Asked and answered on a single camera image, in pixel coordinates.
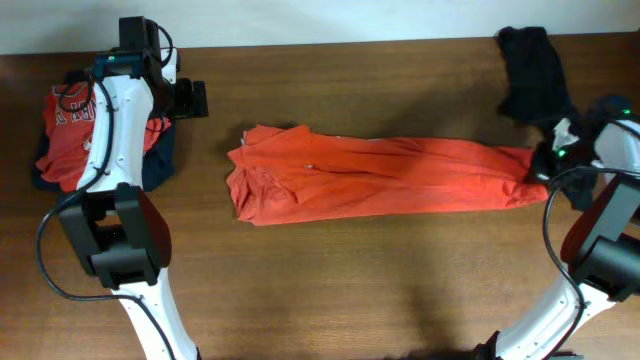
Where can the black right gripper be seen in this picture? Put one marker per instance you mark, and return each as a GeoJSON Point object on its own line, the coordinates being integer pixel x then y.
{"type": "Point", "coordinates": [540, 152]}

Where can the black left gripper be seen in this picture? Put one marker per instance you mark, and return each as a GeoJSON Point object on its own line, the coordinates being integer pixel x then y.
{"type": "Point", "coordinates": [187, 106]}

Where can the orange FRAM t-shirt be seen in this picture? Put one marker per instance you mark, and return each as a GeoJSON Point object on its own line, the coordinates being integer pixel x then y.
{"type": "Point", "coordinates": [286, 176]}

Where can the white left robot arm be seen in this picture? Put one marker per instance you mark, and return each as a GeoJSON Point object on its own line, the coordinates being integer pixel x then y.
{"type": "Point", "coordinates": [116, 232]}

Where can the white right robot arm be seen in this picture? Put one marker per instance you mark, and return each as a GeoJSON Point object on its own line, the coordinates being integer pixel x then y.
{"type": "Point", "coordinates": [598, 262]}

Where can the navy folded garment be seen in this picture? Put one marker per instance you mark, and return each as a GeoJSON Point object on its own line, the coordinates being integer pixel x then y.
{"type": "Point", "coordinates": [160, 165]}

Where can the black crumpled garment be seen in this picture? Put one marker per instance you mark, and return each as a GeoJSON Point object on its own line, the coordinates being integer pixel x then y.
{"type": "Point", "coordinates": [537, 90]}

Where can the red printed folded t-shirt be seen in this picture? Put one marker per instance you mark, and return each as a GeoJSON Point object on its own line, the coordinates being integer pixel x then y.
{"type": "Point", "coordinates": [65, 140]}

